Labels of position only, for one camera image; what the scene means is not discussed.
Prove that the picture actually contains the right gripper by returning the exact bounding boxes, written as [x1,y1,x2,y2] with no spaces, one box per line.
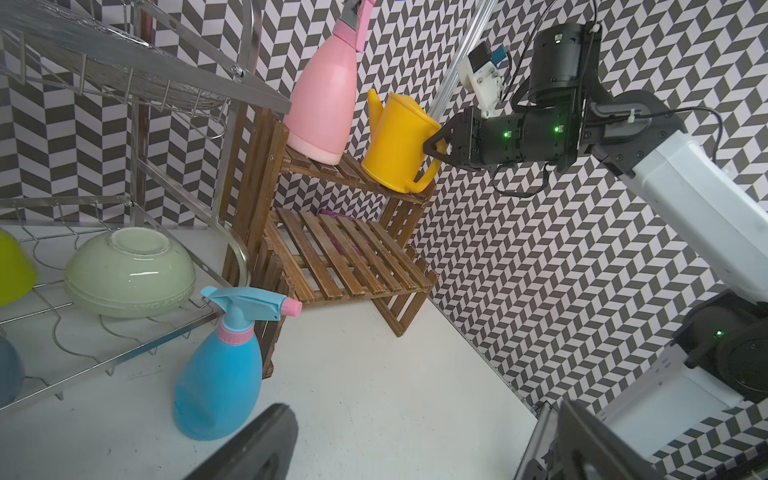
[422,106,579,173]

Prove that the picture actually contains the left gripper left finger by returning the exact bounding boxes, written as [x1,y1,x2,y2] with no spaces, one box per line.
[186,403,299,480]

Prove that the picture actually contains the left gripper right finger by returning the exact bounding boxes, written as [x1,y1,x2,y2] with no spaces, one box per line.
[557,400,664,480]

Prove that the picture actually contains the yellow watering can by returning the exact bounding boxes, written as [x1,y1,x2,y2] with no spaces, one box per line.
[362,89,442,194]

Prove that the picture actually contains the blue spray bottle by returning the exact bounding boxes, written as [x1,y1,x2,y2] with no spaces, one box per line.
[173,286,303,441]

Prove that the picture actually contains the pink spray bottle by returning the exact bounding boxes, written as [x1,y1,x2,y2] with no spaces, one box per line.
[284,0,376,166]

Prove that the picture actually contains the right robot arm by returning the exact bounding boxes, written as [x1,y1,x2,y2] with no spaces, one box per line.
[423,21,767,403]

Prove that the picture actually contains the wooden slatted shelf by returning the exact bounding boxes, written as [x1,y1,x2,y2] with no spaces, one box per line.
[215,106,438,336]

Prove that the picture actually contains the pale green bowl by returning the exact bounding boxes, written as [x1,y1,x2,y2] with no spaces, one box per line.
[64,227,196,319]

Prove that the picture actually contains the metal dish rack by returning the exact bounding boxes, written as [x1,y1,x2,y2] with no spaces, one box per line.
[1,1,289,418]

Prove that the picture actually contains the blue bowl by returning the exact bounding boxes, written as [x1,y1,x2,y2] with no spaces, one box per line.
[0,337,25,407]

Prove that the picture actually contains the lime green bowl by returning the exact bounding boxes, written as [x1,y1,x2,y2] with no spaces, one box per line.
[0,229,37,306]

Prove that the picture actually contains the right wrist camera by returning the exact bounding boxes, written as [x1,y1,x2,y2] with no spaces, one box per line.
[458,40,506,119]

